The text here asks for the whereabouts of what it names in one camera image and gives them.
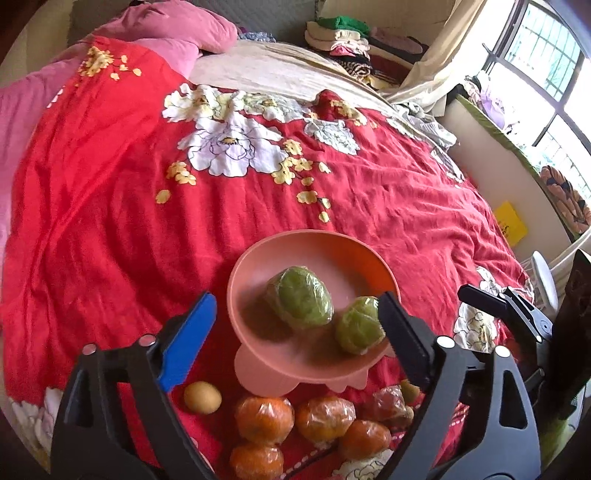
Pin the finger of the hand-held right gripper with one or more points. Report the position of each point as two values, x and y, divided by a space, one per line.
531 316
482 301

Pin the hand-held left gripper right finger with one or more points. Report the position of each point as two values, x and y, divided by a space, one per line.
406 334

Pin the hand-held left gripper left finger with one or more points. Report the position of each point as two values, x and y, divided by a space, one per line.
189 341

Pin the green fruit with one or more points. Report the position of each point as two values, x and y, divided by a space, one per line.
299 297
358 327

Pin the small brown round fruit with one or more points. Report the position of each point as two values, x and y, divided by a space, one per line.
409 390

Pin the red fruit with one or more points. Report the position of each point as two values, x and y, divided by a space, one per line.
388 406

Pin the orange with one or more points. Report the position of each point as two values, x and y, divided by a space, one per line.
256 462
264 419
325 417
365 439

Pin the pink pedestal bowl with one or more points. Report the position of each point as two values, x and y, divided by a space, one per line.
323 256

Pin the white plastic chair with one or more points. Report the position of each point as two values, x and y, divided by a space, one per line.
545 277

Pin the small yellow round fruit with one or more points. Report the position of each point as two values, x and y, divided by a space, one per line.
202 398

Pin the yellow paper sheet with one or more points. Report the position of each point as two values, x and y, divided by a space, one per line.
510 222

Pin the orange black patterned cushion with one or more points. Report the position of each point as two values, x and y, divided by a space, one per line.
568 198

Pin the red floral blanket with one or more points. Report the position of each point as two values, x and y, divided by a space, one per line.
115 207

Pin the crumpled grey cloth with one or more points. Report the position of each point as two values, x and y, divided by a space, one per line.
427 122

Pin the purple cloth bundle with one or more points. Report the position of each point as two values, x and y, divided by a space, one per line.
494 104

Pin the cream curtain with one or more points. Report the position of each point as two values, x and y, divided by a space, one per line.
443 50

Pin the barred window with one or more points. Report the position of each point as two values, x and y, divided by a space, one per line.
549 55

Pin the pink quilt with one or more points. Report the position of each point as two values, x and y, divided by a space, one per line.
23 115

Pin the stack of folded clothes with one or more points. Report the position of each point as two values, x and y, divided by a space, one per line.
355 46

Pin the beige bed sheet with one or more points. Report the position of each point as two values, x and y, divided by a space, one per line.
277 64

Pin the blue patterned cloth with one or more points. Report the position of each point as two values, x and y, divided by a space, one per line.
256 36

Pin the pink pillow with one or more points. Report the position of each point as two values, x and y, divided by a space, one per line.
184 23

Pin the grey padded headboard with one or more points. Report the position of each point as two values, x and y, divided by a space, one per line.
258 14

